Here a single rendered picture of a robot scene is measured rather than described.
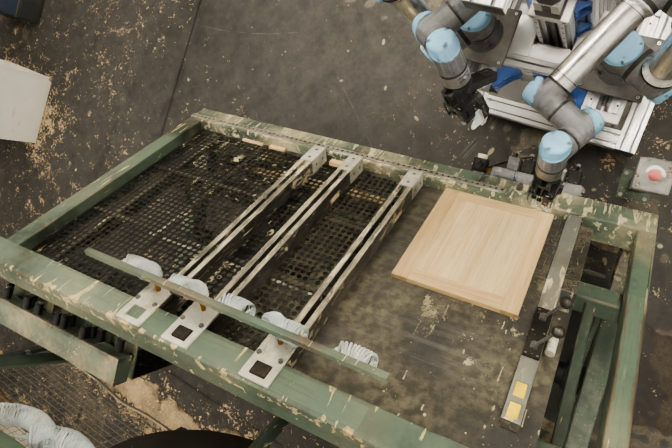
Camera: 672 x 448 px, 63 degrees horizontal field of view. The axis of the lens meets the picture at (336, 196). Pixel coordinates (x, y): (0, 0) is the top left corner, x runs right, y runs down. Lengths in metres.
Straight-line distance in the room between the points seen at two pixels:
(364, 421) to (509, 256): 0.87
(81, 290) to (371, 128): 2.06
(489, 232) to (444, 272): 0.29
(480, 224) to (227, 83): 2.41
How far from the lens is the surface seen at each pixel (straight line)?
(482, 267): 2.00
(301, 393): 1.55
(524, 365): 1.72
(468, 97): 1.53
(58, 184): 5.16
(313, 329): 1.75
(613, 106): 2.23
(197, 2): 4.39
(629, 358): 1.81
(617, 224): 2.27
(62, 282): 2.08
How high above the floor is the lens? 3.17
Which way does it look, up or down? 65 degrees down
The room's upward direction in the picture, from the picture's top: 87 degrees counter-clockwise
